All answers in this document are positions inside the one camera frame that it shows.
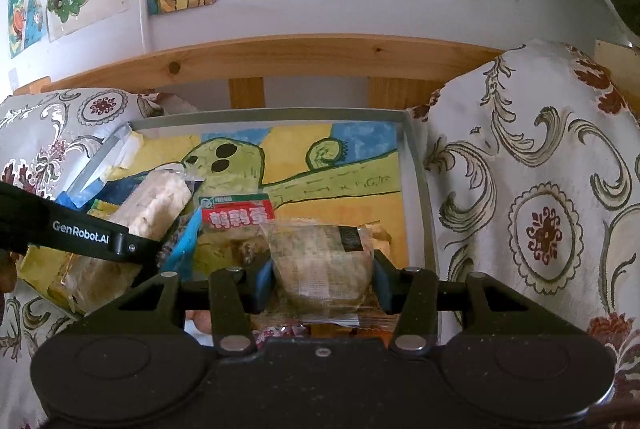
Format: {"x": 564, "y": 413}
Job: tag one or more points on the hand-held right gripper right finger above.
{"x": 384, "y": 281}

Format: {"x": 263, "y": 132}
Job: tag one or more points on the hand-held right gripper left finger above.
{"x": 262, "y": 289}

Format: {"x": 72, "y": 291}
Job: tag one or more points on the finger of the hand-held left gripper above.
{"x": 185, "y": 240}

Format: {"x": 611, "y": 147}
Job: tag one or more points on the white rice cracker packet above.
{"x": 150, "y": 209}

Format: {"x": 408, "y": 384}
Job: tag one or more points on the green and yellow snack packet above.
{"x": 47, "y": 271}

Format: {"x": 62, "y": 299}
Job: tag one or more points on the red label brown snack packet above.
{"x": 235, "y": 216}

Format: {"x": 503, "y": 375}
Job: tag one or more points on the clear pale cake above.
{"x": 320, "y": 264}

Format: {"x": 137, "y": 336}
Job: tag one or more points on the pink sausage packet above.
{"x": 200, "y": 322}

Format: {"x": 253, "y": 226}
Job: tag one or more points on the grey tray with painted lining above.
{"x": 330, "y": 159}

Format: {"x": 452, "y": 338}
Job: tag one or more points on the white floral blanket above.
{"x": 525, "y": 209}

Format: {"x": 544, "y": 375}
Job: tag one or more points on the white wall socket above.
{"x": 11, "y": 79}

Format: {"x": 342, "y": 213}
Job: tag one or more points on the wooden bed frame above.
{"x": 300, "y": 59}

